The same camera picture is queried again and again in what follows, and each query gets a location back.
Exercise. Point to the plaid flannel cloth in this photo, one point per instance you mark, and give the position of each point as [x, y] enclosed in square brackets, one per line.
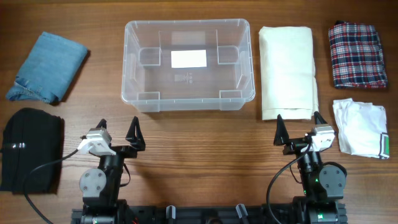
[357, 58]

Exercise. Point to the black garment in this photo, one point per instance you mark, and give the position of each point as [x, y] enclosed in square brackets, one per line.
[31, 138]

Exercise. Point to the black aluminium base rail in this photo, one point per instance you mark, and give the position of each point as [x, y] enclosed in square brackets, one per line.
[205, 214]

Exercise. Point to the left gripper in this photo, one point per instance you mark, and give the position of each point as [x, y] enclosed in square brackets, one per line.
[137, 142]

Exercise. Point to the cream cloth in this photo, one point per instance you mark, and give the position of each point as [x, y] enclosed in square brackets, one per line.
[288, 83]

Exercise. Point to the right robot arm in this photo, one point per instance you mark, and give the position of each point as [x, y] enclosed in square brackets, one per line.
[323, 183]

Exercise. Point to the folded blue denim jeans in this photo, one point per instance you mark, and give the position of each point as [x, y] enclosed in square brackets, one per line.
[48, 70]

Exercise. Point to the white t-shirt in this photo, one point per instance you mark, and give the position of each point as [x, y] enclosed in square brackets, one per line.
[362, 128]

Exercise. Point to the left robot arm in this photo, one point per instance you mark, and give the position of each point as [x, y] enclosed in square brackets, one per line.
[100, 186]

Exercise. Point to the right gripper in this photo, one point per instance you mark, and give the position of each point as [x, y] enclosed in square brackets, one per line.
[282, 137]

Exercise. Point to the white label in container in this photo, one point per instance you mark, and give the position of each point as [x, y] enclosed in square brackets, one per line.
[188, 59]

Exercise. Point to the clear plastic storage container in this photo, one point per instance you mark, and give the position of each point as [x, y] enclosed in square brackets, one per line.
[150, 84]

